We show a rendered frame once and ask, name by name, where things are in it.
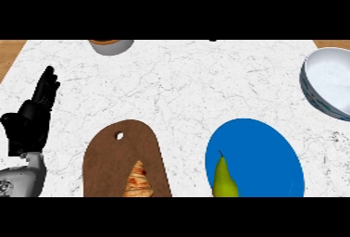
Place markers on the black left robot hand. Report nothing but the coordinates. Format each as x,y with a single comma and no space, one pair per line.
28,123

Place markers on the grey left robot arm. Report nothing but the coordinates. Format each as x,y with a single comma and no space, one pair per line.
21,179

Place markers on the blue plate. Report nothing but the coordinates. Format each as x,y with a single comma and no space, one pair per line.
264,160

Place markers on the white bowl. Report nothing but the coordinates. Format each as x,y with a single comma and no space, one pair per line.
329,83

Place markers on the brown wooden cutting board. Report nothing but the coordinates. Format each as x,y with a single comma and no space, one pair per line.
114,154

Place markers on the golden croissant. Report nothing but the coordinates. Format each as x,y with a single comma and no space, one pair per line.
137,182

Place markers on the green pear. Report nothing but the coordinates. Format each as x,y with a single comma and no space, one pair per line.
225,182

